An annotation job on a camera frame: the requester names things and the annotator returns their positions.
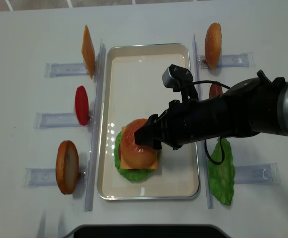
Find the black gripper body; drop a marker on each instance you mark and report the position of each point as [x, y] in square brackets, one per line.
[178, 124]

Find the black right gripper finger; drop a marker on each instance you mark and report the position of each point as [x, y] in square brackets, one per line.
[152, 119]

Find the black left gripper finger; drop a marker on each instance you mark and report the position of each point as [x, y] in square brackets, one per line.
[149, 136]

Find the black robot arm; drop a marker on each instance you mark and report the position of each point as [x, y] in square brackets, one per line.
[254, 106]

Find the orange cheese slice on burger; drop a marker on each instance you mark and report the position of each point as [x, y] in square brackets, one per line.
[126, 163]

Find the green lettuce leaf on burger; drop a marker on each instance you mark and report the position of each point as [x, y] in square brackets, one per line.
[132, 175]

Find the upright brown meat patty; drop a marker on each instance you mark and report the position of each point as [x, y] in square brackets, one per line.
[215, 90]

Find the upright green lettuce leaf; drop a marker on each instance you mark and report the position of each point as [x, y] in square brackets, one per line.
[221, 171]

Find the upright red tomato slice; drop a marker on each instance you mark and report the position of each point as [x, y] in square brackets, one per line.
[82, 106]

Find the upright orange cheese slice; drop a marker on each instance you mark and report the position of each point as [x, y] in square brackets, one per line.
[88, 52]

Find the clear holder for lettuce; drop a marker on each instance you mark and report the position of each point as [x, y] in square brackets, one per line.
[258, 174]

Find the clear holder for tomato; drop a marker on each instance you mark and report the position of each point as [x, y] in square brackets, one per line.
[57, 120]

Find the clear holder for cheese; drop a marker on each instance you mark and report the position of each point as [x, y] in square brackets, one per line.
[62, 70]

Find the white rectangular metal tray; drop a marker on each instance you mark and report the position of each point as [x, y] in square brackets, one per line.
[133, 89]

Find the clear holder for buns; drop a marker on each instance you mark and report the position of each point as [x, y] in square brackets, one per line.
[228, 61]

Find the upright sesame bun half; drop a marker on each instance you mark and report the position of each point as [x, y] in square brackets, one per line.
[213, 42]

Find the black base at bottom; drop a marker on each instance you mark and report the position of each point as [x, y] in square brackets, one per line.
[149, 231]

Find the clear holder for left bun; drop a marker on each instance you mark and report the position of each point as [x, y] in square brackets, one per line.
[39, 177]

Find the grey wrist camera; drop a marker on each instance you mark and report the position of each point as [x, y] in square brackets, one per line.
[176, 76]

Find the clear long rail left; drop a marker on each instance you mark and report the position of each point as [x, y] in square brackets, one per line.
[95, 126]

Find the clear long rail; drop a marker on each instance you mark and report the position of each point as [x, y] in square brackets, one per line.
[95, 126]
[202, 143]

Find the clear long rail right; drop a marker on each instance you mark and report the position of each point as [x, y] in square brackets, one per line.
[202, 143]

